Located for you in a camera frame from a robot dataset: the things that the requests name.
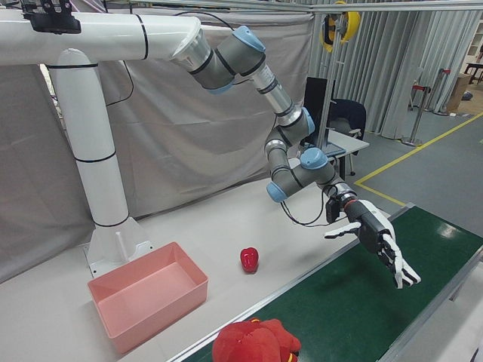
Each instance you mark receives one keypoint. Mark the red toy bell pepper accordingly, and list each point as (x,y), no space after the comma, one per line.
(250,260)

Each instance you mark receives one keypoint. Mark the black camera module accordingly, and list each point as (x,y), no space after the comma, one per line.
(53,19)

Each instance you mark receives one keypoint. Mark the red plush toy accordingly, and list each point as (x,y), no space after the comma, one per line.
(256,343)

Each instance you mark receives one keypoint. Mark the silver stanchion post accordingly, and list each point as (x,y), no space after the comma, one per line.
(418,120)
(442,94)

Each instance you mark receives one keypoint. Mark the white grey robot hand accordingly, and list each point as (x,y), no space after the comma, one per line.
(373,230)

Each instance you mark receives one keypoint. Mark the green conveyor belt aluminium frame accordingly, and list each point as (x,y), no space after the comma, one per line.
(358,309)

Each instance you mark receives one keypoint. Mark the grey fabric curtain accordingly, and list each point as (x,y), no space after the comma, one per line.
(188,124)

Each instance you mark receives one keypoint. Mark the brown cardboard box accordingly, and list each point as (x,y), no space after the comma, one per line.
(458,94)

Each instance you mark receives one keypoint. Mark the red box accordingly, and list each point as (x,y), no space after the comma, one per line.
(151,286)

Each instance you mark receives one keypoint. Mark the black office chair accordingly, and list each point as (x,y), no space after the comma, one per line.
(351,113)

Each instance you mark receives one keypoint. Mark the white desk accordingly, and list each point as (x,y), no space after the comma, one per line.
(347,145)

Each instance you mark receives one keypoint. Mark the black computer monitor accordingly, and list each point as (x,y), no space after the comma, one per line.
(313,105)

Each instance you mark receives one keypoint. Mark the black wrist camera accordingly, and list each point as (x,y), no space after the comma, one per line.
(333,211)

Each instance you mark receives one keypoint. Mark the dark wooden table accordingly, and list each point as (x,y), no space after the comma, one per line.
(476,68)

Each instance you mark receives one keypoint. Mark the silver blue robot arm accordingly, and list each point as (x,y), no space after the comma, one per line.
(241,56)

